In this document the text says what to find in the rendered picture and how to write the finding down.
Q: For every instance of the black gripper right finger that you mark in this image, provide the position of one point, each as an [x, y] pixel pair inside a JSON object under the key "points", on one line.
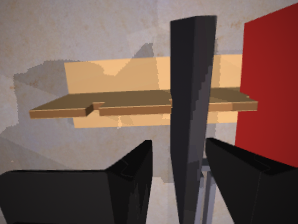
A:
{"points": [[255, 189]]}

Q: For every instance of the red board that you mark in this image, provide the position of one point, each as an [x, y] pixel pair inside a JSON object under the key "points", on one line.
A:
{"points": [[270, 76]]}

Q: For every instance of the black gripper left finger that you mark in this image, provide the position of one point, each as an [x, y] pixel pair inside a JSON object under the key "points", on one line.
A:
{"points": [[117, 195]]}

